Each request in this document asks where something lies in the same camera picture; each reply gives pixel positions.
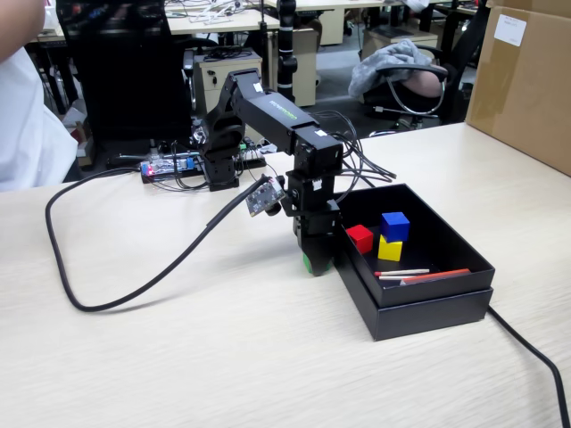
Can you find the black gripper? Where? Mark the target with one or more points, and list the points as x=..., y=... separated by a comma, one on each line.
x=312, y=205

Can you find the green wooden cube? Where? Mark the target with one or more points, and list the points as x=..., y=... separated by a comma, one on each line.
x=306, y=263

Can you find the red wooden cube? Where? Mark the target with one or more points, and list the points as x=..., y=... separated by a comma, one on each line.
x=360, y=238

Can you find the yellow wooden cube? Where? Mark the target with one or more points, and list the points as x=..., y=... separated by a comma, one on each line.
x=389, y=250

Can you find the blue wooden cube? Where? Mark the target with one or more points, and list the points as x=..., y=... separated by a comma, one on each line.
x=394, y=227

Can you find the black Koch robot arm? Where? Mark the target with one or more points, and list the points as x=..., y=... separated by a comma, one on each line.
x=272, y=116

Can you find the black cardboard box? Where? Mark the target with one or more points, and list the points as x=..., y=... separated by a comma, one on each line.
x=428, y=292

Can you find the large brown cardboard box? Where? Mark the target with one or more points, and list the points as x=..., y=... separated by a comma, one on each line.
x=522, y=89

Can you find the short grey pencil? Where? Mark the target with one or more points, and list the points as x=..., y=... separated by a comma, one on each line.
x=391, y=278

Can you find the white stick with red tip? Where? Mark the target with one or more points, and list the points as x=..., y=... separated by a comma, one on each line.
x=401, y=271

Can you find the orange pencil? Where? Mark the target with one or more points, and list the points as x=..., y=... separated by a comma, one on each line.
x=437, y=274

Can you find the controller board with red LED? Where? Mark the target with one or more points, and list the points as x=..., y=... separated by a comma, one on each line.
x=165, y=167

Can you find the beige drawer cabinet with lock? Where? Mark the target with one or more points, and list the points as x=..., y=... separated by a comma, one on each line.
x=209, y=89

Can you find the pinkish cushion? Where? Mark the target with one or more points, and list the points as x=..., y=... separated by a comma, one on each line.
x=426, y=84

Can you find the grey fleece cloth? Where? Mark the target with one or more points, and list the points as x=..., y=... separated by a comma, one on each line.
x=388, y=62

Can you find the black pole with white bands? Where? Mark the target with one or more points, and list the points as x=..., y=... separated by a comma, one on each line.
x=285, y=53

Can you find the thin black pole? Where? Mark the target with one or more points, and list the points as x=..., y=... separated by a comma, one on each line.
x=264, y=53

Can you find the black oblong device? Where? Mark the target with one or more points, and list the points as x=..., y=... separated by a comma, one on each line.
x=125, y=159

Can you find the white desk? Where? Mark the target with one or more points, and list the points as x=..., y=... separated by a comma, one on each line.
x=241, y=24

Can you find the black mesh office chair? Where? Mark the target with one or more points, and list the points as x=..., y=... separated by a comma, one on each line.
x=129, y=76

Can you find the person in white shirt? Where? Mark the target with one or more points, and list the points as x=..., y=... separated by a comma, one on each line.
x=27, y=129

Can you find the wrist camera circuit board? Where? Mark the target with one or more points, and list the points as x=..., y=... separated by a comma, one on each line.
x=264, y=198

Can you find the office chair with chrome frame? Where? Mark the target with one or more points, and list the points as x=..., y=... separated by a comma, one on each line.
x=415, y=68

